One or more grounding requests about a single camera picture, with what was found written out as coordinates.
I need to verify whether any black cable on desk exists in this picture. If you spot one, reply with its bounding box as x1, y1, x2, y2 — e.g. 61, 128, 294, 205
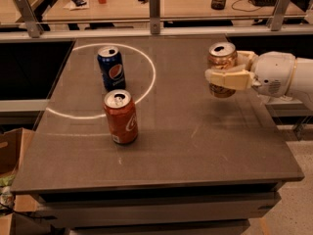
231, 0, 263, 13

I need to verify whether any left metal divider bracket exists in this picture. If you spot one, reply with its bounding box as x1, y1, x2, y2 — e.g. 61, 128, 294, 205
14, 0, 43, 38

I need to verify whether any blue Pepsi can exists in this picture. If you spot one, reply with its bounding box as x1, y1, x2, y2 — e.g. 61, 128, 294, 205
97, 46, 126, 91

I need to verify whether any right metal divider bracket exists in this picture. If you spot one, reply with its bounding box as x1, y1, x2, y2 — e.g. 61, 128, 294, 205
266, 0, 291, 31

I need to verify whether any middle metal divider bracket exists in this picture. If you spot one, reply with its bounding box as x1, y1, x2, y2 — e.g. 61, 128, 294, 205
149, 0, 160, 34

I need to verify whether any brown cardboard box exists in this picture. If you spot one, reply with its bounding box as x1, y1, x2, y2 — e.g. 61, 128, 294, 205
0, 128, 34, 177

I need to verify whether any red Coca-Cola can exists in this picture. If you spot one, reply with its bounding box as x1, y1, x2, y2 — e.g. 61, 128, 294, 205
104, 89, 138, 144

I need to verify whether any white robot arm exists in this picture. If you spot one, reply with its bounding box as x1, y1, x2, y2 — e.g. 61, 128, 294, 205
205, 51, 313, 110

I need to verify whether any white drawer cabinet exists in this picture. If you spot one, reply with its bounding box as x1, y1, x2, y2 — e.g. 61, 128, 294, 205
36, 183, 281, 228

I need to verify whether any orange-gold soda can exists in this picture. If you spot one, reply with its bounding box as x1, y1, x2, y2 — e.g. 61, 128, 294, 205
207, 42, 238, 98

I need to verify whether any metal divider bracket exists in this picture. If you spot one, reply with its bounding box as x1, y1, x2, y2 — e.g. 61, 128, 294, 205
266, 0, 291, 31
149, 0, 160, 34
14, 0, 43, 38

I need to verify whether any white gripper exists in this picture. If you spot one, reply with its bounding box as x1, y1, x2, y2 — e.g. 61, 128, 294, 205
204, 50, 295, 97

